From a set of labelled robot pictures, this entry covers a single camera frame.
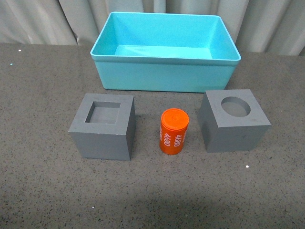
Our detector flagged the gray cube round hole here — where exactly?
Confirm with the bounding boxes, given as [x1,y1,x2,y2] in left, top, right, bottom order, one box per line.
[198,89,271,153]

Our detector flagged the gray cube square hole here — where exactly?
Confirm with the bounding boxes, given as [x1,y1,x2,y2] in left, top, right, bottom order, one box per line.
[68,94,136,161]

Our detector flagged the orange cylinder 4680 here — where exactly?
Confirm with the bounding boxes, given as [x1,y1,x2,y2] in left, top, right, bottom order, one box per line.
[159,108,190,155]

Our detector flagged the white curtain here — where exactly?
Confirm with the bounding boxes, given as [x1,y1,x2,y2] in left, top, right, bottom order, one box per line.
[0,0,305,56]

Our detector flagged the blue plastic box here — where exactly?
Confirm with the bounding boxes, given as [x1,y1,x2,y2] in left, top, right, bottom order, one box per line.
[91,12,241,93]

